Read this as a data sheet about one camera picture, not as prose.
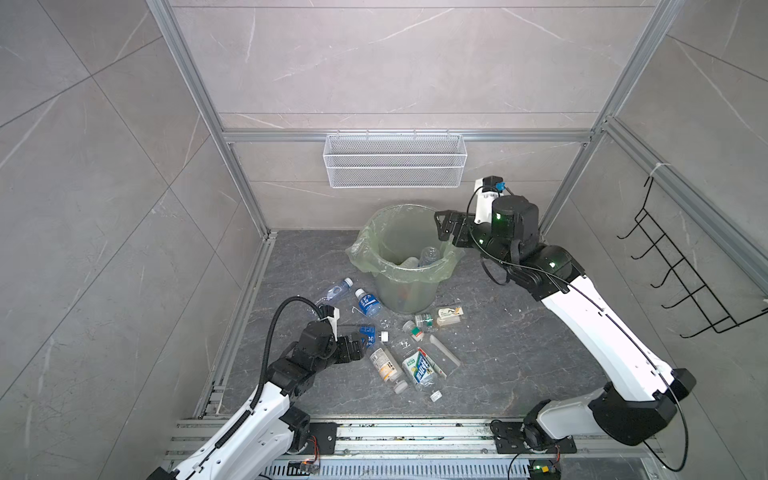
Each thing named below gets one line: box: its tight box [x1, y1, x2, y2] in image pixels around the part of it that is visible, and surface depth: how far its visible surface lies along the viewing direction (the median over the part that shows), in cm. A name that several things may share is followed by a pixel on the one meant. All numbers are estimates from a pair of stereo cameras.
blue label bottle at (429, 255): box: [419, 246, 440, 266], surface depth 94 cm
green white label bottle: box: [402, 347, 436, 391], surface depth 81 cm
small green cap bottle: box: [403, 320, 424, 342], surface depth 91 cm
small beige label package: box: [436, 307, 464, 327], surface depth 92 cm
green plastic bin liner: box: [347, 203, 466, 309], surface depth 85 cm
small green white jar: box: [415, 313, 433, 327], surface depth 92 cm
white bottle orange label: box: [367, 345, 408, 395], surface depth 83 cm
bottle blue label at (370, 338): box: [359, 326, 377, 348], surface depth 87 cm
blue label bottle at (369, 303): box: [354, 288, 384, 318], surface depth 95 cm
